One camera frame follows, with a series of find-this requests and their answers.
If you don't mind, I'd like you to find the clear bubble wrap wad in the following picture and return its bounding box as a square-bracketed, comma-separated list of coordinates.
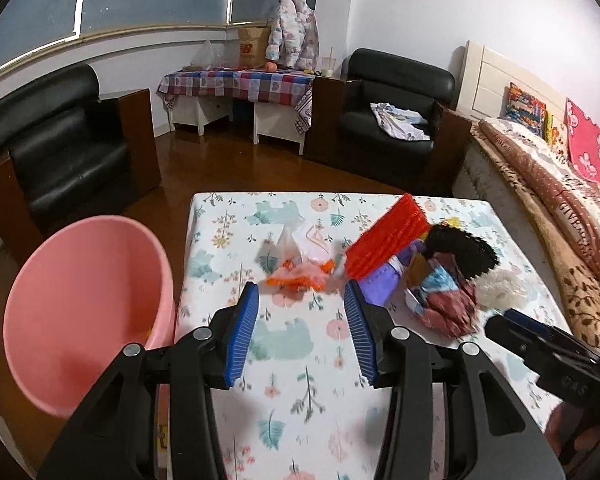
[472, 269, 528, 312]

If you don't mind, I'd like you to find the purple felt cloth roll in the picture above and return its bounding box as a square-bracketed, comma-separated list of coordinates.
[358, 238, 426, 307]

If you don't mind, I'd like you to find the red plastic bag wad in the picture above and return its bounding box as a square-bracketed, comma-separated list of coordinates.
[404, 252, 478, 338]

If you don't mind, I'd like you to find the orange white wrapper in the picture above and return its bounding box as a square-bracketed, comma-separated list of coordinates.
[265, 222, 336, 292]

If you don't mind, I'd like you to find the black foam net sleeve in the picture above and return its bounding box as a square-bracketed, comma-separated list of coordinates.
[424, 224, 500, 280]

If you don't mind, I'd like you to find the red foam net sleeve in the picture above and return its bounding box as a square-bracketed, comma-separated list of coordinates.
[344, 194, 431, 280]

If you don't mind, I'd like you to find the pink plastic trash bucket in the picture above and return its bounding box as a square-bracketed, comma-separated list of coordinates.
[3, 216, 176, 419]

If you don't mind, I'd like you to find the person's right hand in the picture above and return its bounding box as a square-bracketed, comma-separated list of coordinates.
[544, 403, 600, 456]

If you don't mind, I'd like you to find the brown leaf bed blanket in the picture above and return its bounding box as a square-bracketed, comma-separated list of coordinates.
[453, 120, 600, 351]

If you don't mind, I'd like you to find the floral bear tablecloth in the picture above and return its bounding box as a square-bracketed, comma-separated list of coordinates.
[154, 190, 574, 480]

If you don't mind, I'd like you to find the brown dotted quilt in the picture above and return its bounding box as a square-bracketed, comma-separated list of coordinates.
[478, 117, 600, 279]

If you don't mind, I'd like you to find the pink flower pillow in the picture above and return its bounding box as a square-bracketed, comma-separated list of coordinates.
[565, 99, 600, 184]

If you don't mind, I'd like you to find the white side table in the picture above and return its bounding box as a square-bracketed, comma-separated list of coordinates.
[168, 96, 304, 156]

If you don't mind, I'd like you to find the right black leather armchair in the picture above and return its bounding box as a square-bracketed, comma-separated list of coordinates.
[303, 48, 471, 196]

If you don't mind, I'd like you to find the black leather armchair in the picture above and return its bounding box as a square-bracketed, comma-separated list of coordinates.
[303, 48, 471, 196]
[0, 64, 161, 263]

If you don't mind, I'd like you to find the crumpled cloth on armchair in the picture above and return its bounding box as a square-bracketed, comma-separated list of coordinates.
[370, 103, 430, 141]

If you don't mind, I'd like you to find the colourful patterned pillow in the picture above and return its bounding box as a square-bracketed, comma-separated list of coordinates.
[505, 82, 547, 136]

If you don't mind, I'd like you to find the plaid checkered tablecloth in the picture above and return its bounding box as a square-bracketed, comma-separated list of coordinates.
[158, 70, 314, 143]

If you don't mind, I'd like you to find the orange fruit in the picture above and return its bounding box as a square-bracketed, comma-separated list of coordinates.
[264, 61, 277, 73]

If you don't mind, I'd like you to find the left black leather armchair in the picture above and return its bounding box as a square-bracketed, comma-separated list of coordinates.
[0, 64, 161, 263]

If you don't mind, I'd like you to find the white wooden headboard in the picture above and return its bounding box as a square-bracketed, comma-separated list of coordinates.
[456, 40, 566, 120]

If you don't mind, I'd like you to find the clear plastic bag on table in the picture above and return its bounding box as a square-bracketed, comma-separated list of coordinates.
[189, 40, 223, 70]

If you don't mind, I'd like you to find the white cup with straw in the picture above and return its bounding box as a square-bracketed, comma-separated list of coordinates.
[321, 48, 336, 78]

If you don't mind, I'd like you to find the brown paper bag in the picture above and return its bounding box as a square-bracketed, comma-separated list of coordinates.
[238, 25, 270, 68]

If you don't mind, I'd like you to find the floral puffer jacket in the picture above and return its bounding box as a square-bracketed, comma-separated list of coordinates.
[265, 0, 320, 70]

